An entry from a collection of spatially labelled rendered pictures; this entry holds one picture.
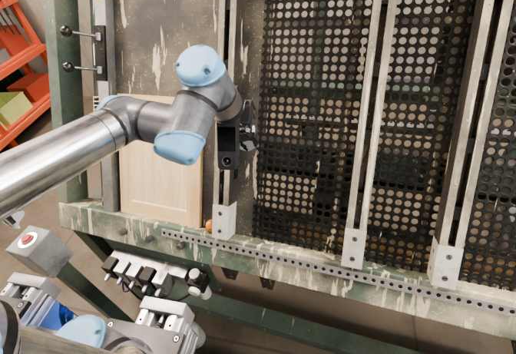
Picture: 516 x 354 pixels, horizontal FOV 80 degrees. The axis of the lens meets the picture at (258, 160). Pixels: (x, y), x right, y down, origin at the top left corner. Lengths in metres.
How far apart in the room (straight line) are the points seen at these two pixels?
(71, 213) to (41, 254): 0.20
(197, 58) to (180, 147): 0.15
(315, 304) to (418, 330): 0.54
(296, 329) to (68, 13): 1.74
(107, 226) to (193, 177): 0.47
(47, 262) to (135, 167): 0.51
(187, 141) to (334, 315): 1.61
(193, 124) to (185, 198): 0.73
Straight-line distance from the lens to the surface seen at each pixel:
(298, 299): 1.99
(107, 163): 1.38
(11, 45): 4.42
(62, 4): 1.57
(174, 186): 1.23
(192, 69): 0.52
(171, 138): 0.50
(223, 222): 1.10
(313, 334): 1.74
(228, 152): 0.67
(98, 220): 1.48
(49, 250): 1.52
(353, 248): 1.01
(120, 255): 1.49
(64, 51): 1.54
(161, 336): 0.91
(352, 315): 1.98
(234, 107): 0.61
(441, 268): 1.05
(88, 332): 0.72
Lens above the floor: 1.84
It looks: 43 degrees down
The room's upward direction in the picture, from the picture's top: 11 degrees counter-clockwise
